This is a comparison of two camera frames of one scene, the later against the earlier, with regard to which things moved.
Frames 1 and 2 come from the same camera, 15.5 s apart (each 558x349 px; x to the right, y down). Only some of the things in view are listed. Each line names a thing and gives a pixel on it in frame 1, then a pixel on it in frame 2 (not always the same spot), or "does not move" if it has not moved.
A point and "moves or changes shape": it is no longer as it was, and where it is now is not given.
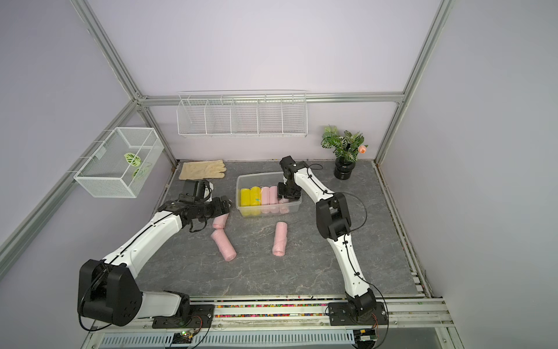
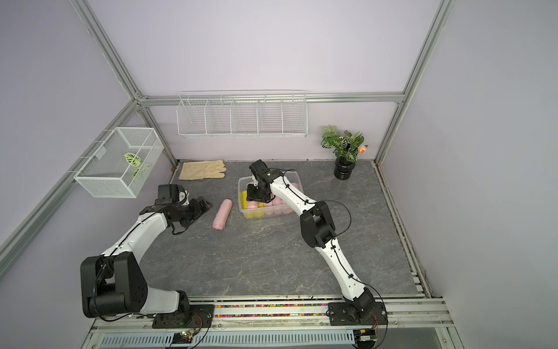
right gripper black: x=296 y=195 -> x=251 y=193
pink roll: x=219 y=222 does not move
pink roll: x=280 y=238 moves or changes shape
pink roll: x=284 y=206 does not move
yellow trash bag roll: x=245 y=197 does not move
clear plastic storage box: x=256 y=195 does not move
